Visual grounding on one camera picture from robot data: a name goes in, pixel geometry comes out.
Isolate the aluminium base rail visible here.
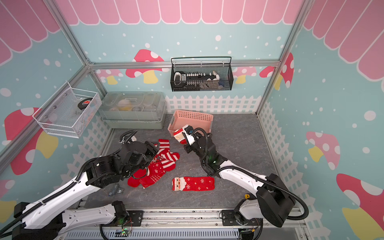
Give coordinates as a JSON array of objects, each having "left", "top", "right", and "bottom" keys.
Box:
[{"left": 53, "top": 207, "right": 313, "bottom": 240}]

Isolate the small grey metal bracket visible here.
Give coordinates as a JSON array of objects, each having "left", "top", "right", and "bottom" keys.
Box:
[{"left": 108, "top": 184, "right": 125, "bottom": 197}]

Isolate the red Santa sock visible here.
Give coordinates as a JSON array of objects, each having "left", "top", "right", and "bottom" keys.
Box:
[
  {"left": 172, "top": 177, "right": 215, "bottom": 192},
  {"left": 173, "top": 125, "right": 189, "bottom": 145}
]

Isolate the red sock white lettering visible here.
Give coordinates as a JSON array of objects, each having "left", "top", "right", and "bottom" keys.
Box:
[{"left": 127, "top": 162, "right": 166, "bottom": 189}]

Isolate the red white striped sock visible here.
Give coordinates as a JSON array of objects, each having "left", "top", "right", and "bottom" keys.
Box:
[{"left": 156, "top": 139, "right": 180, "bottom": 172}]

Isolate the black red tape measure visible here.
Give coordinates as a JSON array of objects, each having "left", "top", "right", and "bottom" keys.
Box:
[{"left": 78, "top": 98, "right": 93, "bottom": 111}]

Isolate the white wire wall basket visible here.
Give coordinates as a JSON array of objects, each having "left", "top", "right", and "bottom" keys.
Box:
[{"left": 33, "top": 82, "right": 102, "bottom": 139}]

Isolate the clear lidded storage box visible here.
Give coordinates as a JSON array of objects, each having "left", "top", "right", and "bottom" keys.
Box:
[{"left": 99, "top": 91, "right": 166, "bottom": 130}]

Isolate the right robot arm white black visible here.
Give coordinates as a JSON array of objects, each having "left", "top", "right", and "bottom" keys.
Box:
[{"left": 174, "top": 125, "right": 309, "bottom": 228}]

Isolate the black wire mesh wall basket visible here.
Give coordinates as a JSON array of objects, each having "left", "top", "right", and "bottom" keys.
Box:
[{"left": 170, "top": 57, "right": 234, "bottom": 92}]

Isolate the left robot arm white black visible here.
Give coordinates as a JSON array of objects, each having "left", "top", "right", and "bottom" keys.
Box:
[{"left": 1, "top": 130, "right": 159, "bottom": 240}]

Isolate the white black remote in basket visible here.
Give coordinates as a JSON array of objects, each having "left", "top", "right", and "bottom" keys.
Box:
[{"left": 171, "top": 71, "right": 220, "bottom": 89}]

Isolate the pink plastic basket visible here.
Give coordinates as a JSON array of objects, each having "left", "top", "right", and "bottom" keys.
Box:
[{"left": 168, "top": 110, "right": 214, "bottom": 138}]

